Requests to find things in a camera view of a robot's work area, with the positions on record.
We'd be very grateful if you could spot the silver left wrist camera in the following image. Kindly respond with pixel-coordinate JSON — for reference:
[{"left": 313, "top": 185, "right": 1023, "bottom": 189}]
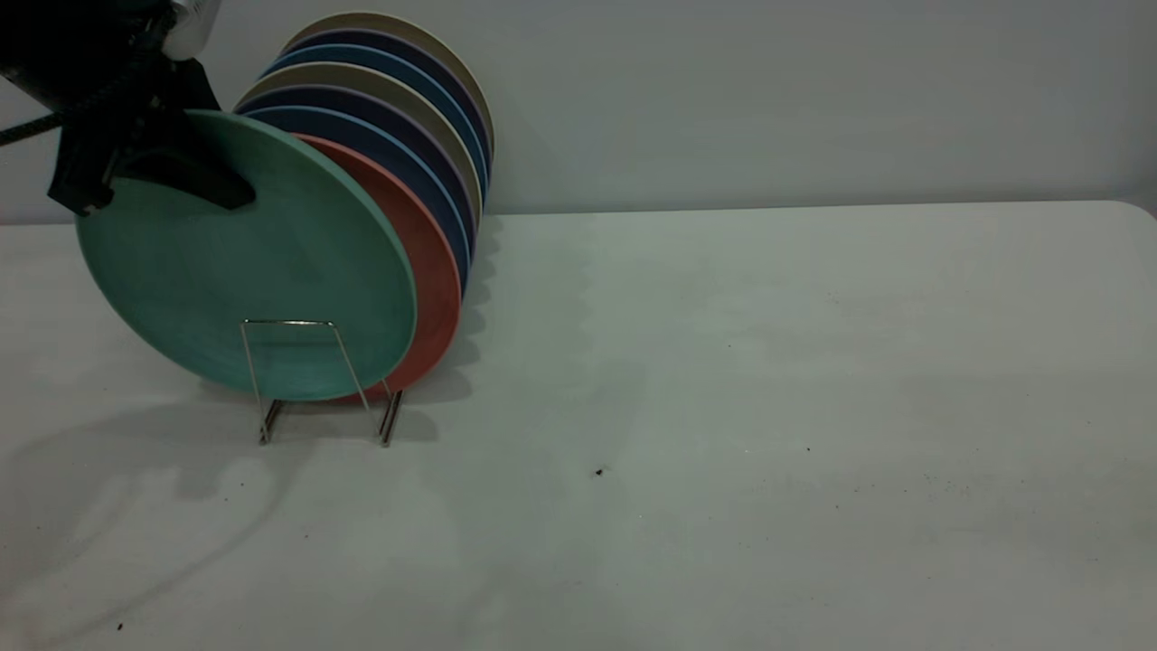
[{"left": 163, "top": 0, "right": 223, "bottom": 61}]

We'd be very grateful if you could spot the beige plate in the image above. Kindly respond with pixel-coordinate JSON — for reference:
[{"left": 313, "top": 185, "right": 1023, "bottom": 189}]
[
  {"left": 233, "top": 61, "right": 485, "bottom": 227},
  {"left": 282, "top": 11, "right": 496, "bottom": 155}
]

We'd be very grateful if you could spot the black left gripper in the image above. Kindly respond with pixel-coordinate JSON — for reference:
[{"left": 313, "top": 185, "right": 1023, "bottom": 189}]
[{"left": 47, "top": 58, "right": 257, "bottom": 217}]

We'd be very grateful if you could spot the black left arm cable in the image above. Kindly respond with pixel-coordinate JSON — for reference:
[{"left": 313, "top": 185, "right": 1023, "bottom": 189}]
[{"left": 0, "top": 108, "right": 73, "bottom": 147}]

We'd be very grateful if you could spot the dark purple plate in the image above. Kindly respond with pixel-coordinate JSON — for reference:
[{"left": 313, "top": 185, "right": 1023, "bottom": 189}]
[
  {"left": 235, "top": 85, "right": 480, "bottom": 263},
  {"left": 278, "top": 27, "right": 494, "bottom": 173}
]

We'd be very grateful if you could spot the blue plate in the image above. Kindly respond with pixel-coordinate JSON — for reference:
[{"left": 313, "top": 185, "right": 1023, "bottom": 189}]
[
  {"left": 244, "top": 106, "right": 473, "bottom": 295},
  {"left": 260, "top": 43, "right": 491, "bottom": 204}
]

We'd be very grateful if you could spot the red plate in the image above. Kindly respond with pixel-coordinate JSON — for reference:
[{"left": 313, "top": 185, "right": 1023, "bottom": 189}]
[{"left": 294, "top": 134, "right": 463, "bottom": 403}]

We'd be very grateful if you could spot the metal wire plate rack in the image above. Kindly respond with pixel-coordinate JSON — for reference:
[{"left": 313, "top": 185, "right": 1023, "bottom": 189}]
[{"left": 240, "top": 319, "right": 405, "bottom": 447}]

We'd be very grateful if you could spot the green plate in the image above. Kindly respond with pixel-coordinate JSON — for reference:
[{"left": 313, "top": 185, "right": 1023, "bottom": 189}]
[{"left": 76, "top": 110, "right": 419, "bottom": 403}]

